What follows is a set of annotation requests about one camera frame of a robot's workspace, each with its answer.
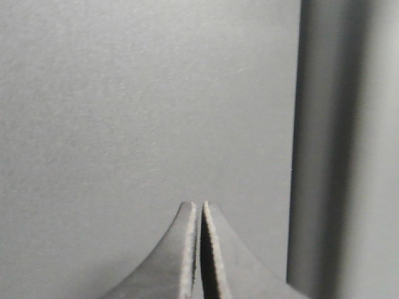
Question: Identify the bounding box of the dark grey fridge door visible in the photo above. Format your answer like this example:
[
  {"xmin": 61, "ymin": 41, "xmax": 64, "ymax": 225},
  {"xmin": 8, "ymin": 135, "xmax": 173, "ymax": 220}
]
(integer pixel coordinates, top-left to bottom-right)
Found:
[{"xmin": 1, "ymin": 1, "xmax": 300, "ymax": 298}]

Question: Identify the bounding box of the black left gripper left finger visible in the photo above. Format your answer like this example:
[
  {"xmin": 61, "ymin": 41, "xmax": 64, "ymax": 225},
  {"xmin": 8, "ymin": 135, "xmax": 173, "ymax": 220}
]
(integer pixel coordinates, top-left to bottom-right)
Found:
[{"xmin": 102, "ymin": 202, "xmax": 198, "ymax": 298}]

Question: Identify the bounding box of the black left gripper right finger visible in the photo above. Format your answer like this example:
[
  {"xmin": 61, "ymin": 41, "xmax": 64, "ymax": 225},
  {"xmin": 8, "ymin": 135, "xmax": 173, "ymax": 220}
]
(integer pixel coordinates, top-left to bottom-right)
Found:
[{"xmin": 199, "ymin": 201, "xmax": 305, "ymax": 298}]

